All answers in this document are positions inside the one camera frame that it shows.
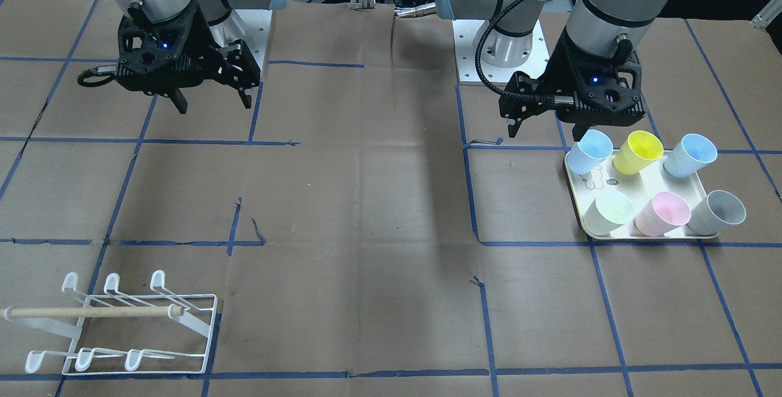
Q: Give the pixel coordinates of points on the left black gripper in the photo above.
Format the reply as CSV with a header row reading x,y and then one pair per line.
x,y
557,72

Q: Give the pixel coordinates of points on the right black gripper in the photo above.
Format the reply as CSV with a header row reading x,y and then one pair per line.
x,y
204,41

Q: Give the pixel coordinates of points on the light blue cup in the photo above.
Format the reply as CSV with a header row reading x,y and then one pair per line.
x,y
691,154
589,152

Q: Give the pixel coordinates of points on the pale green cup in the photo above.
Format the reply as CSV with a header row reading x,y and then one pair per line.
x,y
608,211

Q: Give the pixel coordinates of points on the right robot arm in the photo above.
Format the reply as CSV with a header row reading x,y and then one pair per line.
x,y
214,12

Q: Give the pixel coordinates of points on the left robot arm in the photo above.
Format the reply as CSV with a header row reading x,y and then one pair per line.
x,y
593,25

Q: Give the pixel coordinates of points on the yellow cup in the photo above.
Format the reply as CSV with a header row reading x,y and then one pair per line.
x,y
640,150

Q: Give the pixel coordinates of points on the pink cup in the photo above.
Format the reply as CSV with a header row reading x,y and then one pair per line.
x,y
665,212

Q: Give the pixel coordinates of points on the grey cup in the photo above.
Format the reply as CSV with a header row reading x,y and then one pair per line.
x,y
718,211

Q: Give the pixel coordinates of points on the cream serving tray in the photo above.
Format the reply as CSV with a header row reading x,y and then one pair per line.
x,y
640,188

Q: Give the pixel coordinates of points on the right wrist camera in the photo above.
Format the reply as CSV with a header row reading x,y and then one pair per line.
x,y
235,66

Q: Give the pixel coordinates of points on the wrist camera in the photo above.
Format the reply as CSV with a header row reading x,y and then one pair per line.
x,y
235,66
523,98

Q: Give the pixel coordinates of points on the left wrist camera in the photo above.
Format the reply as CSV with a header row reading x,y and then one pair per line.
x,y
523,98

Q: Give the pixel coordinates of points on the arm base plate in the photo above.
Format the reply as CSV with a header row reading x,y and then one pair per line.
x,y
529,55
251,25

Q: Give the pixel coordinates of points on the white wire cup rack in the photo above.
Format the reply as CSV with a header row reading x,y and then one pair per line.
x,y
111,333

